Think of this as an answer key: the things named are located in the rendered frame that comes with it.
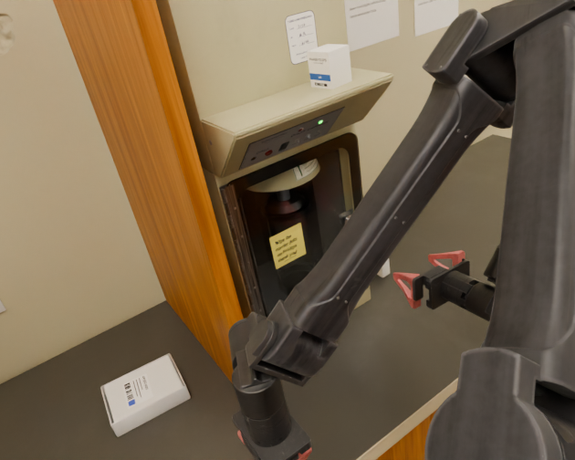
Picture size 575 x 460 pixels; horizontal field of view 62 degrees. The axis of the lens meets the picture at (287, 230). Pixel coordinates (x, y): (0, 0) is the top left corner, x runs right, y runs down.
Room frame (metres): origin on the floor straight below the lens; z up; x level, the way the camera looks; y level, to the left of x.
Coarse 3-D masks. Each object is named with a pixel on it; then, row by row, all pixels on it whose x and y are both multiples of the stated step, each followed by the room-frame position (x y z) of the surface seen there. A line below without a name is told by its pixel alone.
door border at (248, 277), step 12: (228, 192) 0.76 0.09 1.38; (228, 204) 0.75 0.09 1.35; (240, 216) 0.76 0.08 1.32; (240, 228) 0.76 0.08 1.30; (240, 240) 0.75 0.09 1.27; (240, 252) 0.75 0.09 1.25; (252, 264) 0.76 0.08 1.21; (252, 276) 0.76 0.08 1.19; (252, 288) 0.75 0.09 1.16; (252, 300) 0.75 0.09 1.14; (264, 312) 0.76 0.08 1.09
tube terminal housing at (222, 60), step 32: (160, 0) 0.79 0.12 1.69; (192, 0) 0.78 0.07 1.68; (224, 0) 0.80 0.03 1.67; (256, 0) 0.83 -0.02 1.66; (288, 0) 0.86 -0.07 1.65; (320, 0) 0.89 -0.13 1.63; (192, 32) 0.77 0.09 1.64; (224, 32) 0.80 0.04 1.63; (256, 32) 0.82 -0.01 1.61; (320, 32) 0.88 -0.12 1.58; (192, 64) 0.76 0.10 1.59; (224, 64) 0.79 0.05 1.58; (256, 64) 0.82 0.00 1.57; (288, 64) 0.85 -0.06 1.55; (192, 96) 0.76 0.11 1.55; (224, 96) 0.78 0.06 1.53; (256, 96) 0.81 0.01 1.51; (192, 128) 0.80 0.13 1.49; (352, 128) 0.91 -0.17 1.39; (224, 224) 0.77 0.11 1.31
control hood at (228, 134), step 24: (360, 72) 0.86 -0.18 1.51; (384, 72) 0.83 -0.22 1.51; (288, 96) 0.79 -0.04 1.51; (312, 96) 0.77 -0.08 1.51; (336, 96) 0.75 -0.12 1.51; (360, 96) 0.79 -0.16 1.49; (216, 120) 0.73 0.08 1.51; (240, 120) 0.71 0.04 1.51; (264, 120) 0.69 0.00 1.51; (288, 120) 0.71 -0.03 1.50; (336, 120) 0.82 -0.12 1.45; (360, 120) 0.88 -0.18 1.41; (216, 144) 0.72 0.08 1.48; (240, 144) 0.68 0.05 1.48; (216, 168) 0.74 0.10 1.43
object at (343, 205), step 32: (288, 160) 0.82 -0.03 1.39; (320, 160) 0.85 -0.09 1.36; (352, 160) 0.89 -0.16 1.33; (256, 192) 0.78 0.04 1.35; (288, 192) 0.81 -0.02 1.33; (320, 192) 0.85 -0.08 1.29; (352, 192) 0.89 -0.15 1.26; (256, 224) 0.77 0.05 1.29; (288, 224) 0.81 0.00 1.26; (320, 224) 0.84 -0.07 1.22; (256, 256) 0.77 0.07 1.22; (320, 256) 0.84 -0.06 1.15; (288, 288) 0.79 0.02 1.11
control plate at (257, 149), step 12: (312, 120) 0.76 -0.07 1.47; (324, 120) 0.78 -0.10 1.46; (288, 132) 0.74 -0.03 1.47; (300, 132) 0.77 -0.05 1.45; (312, 132) 0.80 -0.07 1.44; (324, 132) 0.83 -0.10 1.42; (252, 144) 0.70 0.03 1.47; (264, 144) 0.72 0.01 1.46; (276, 144) 0.75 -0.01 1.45; (288, 144) 0.78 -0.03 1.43; (252, 156) 0.73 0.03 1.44; (264, 156) 0.76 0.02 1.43; (240, 168) 0.74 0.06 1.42
